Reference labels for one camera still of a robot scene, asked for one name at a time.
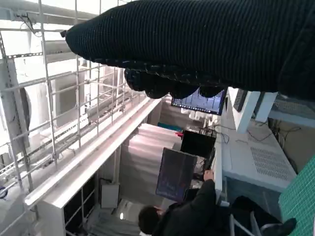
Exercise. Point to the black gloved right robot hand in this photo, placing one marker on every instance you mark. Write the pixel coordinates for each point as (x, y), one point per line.
(197, 44)

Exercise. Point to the lit computer monitor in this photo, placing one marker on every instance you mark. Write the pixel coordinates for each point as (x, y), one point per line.
(199, 104)

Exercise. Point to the teal sheet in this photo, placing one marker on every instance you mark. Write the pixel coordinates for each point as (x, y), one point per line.
(169, 126)

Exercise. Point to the white angled panel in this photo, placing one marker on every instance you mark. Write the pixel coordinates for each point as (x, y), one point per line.
(248, 113)

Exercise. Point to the black dark monitor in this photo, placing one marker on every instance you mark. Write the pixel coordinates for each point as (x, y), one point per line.
(198, 143)

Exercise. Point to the white glass-door cabinet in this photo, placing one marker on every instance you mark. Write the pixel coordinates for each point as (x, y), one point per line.
(292, 110)

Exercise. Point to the grey pleated partition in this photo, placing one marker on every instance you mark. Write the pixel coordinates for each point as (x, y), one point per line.
(142, 157)

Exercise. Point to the white perforated cabinet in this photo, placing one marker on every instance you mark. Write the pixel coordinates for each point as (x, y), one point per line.
(246, 159)

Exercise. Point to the dark purplish screen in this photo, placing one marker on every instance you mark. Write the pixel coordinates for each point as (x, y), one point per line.
(176, 174)

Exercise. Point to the white air conditioner unit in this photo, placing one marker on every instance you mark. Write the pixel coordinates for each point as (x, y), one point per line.
(67, 98)

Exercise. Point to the white ledge beam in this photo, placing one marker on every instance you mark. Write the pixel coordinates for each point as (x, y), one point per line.
(98, 155)

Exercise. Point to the person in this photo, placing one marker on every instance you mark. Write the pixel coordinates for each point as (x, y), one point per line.
(192, 209)

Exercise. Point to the green cutting mat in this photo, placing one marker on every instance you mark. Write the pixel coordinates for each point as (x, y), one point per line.
(300, 196)

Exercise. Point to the white cubby shelf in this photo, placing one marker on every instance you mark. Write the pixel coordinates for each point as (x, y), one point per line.
(51, 209)

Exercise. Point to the white wall box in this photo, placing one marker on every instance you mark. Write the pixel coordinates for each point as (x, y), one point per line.
(110, 196)

